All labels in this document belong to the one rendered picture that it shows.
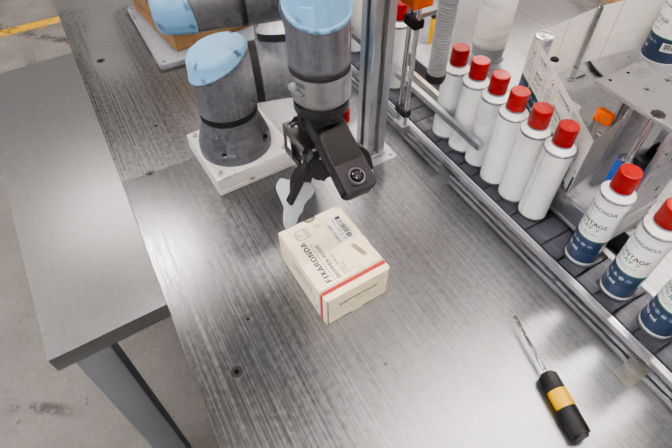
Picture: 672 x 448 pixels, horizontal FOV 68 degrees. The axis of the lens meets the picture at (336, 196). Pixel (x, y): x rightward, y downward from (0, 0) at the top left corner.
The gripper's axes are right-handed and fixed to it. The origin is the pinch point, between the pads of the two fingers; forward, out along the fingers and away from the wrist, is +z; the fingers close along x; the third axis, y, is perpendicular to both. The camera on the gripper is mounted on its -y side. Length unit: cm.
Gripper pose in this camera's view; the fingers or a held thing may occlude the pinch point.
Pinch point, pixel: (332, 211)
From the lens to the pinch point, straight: 76.0
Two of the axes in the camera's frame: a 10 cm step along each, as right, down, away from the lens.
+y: -5.3, -6.1, 5.9
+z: 0.1, 6.9, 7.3
